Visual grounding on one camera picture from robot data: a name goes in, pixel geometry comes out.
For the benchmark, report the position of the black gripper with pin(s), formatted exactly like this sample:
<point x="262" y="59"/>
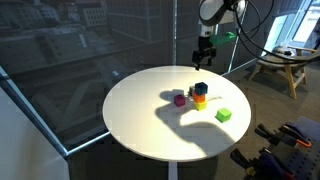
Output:
<point x="205" y="50"/>

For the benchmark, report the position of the blue block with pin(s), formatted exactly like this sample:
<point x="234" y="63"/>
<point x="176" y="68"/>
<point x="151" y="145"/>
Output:
<point x="201" y="88"/>

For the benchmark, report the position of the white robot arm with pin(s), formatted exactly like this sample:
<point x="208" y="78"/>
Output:
<point x="215" y="11"/>

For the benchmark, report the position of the grey block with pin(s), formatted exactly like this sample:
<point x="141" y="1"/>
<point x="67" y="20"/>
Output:
<point x="191" y="90"/>

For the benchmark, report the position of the orange block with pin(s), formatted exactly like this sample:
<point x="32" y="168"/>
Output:
<point x="198" y="97"/>

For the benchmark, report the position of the yellow-green block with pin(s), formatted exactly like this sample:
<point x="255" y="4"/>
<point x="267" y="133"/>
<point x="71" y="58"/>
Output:
<point x="200" y="106"/>

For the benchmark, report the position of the magenta block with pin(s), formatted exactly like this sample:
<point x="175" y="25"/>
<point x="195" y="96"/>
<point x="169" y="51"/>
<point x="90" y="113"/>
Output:
<point x="179" y="100"/>

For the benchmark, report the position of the green block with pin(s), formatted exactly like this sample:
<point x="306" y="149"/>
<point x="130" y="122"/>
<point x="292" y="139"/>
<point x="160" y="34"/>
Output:
<point x="223" y="115"/>

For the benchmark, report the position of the slanted grey window mullion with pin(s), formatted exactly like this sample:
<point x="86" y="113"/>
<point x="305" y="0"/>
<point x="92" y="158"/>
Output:
<point x="233" y="55"/>

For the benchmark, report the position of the wooden lounge chair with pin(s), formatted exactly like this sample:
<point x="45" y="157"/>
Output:
<point x="283" y="65"/>

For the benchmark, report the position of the white table leg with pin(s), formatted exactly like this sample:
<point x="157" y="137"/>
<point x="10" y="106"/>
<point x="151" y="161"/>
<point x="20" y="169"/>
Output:
<point x="172" y="171"/>

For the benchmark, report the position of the black spring clamp orange tips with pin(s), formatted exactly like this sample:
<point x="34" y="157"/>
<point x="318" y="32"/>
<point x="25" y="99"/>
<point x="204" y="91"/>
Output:
<point x="293" y="135"/>
<point x="266" y="163"/>

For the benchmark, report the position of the perforated metal board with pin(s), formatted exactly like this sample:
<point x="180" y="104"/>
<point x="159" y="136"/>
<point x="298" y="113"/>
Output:
<point x="303" y="163"/>

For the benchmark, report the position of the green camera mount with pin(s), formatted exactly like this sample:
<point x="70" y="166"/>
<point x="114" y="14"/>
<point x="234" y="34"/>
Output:
<point x="221" y="38"/>

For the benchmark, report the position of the grey window post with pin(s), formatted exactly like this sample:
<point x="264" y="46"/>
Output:
<point x="31" y="115"/>

